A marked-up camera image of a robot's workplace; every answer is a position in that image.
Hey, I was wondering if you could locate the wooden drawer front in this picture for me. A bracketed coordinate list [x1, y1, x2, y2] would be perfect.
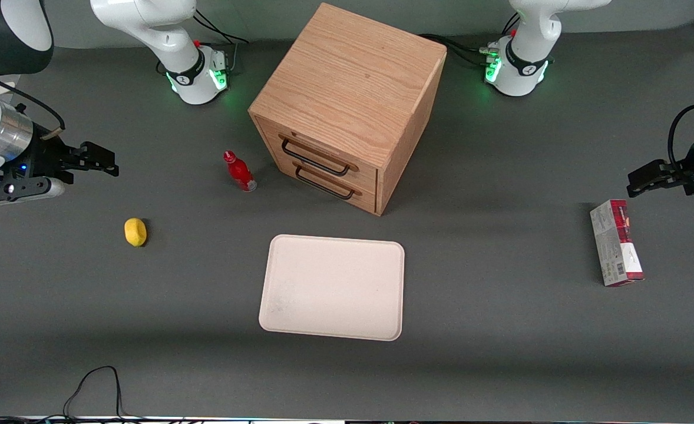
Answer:
[255, 117, 379, 190]
[276, 160, 378, 214]

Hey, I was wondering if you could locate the yellow lemon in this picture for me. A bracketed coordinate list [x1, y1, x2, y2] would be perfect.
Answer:
[124, 218, 148, 248]

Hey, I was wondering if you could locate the black right base cable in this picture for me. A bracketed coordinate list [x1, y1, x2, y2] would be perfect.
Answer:
[193, 8, 250, 74]

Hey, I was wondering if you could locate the black left base cable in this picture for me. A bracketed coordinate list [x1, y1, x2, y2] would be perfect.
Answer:
[418, 33, 501, 67]

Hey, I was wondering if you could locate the wooden drawer cabinet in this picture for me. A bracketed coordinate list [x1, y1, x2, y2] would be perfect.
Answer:
[248, 2, 448, 217]

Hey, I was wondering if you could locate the black base cable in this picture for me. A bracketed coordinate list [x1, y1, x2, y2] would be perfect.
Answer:
[193, 8, 250, 74]
[418, 33, 501, 67]

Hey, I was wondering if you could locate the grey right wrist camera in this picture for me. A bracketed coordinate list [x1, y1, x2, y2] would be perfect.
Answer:
[0, 177, 66, 207]

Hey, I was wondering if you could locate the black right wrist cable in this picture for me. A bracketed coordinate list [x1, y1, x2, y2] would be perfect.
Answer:
[0, 64, 66, 133]

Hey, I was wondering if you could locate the black looped table cable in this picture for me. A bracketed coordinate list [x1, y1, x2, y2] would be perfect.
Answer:
[61, 365, 128, 420]

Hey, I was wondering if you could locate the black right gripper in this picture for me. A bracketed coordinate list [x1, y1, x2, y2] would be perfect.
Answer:
[6, 127, 120, 186]

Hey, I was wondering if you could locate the red coke bottle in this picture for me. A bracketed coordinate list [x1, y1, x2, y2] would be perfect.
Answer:
[223, 150, 258, 193]

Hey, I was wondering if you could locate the grey and red carton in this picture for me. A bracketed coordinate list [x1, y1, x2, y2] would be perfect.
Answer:
[589, 199, 646, 287]

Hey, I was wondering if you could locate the black metal drawer handle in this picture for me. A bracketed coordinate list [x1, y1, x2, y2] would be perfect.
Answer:
[280, 136, 352, 177]
[295, 165, 357, 201]

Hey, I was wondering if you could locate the cream plastic tray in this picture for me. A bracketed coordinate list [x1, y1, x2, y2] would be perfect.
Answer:
[259, 234, 405, 342]

